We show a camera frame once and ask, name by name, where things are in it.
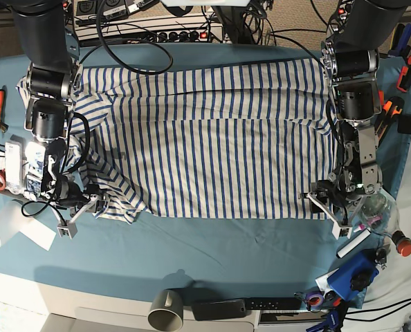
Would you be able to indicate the white marker pen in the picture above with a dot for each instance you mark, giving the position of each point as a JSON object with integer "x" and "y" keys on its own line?
{"x": 361, "y": 232}

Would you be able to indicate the blue spring clamp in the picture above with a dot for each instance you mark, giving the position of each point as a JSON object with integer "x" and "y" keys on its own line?
{"x": 399, "y": 46}

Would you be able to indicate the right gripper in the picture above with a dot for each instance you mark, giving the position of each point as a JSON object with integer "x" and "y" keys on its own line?
{"x": 70, "y": 202}

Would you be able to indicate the orange black clamp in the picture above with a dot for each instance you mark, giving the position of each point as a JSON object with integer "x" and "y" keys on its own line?
{"x": 404, "y": 81}

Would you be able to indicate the white paper roll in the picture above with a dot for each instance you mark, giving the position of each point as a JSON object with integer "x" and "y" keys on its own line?
{"x": 12, "y": 221}

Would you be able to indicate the black power strip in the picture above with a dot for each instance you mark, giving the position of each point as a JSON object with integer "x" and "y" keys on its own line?
{"x": 176, "y": 36}

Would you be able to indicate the blue clamp bottom edge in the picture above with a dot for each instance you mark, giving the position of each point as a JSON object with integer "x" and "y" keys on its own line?
{"x": 333, "y": 322}

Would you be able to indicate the grey ceramic mug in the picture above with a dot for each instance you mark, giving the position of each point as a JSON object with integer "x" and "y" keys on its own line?
{"x": 166, "y": 312}

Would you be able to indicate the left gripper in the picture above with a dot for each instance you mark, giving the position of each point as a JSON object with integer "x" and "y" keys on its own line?
{"x": 338, "y": 205}

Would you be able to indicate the clear bottle red cap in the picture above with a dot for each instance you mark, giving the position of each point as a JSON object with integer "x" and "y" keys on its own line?
{"x": 380, "y": 214}

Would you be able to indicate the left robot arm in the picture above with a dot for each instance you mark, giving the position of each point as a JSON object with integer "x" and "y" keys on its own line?
{"x": 350, "y": 57}

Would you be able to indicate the purple tape roll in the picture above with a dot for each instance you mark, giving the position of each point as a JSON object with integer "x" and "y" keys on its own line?
{"x": 314, "y": 299}

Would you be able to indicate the white blister pack box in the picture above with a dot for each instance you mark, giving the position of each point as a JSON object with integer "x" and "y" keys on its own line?
{"x": 13, "y": 166}

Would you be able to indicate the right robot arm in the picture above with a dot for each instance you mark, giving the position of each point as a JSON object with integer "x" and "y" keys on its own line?
{"x": 61, "y": 136}

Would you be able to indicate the teal table cloth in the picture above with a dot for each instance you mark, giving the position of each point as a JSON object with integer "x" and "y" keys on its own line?
{"x": 207, "y": 258}

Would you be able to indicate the orange black utility knife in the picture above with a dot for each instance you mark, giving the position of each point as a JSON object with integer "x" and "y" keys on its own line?
{"x": 390, "y": 112}

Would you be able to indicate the black square block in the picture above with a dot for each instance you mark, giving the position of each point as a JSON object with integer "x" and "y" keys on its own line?
{"x": 404, "y": 124}

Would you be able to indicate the blue white striped T-shirt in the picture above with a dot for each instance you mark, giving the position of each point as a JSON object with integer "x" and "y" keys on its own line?
{"x": 235, "y": 142}

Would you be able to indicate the black smartphone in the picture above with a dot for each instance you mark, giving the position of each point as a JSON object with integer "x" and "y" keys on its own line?
{"x": 219, "y": 310}

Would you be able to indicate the blue box with knob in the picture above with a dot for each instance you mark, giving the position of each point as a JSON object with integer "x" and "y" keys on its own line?
{"x": 354, "y": 275}

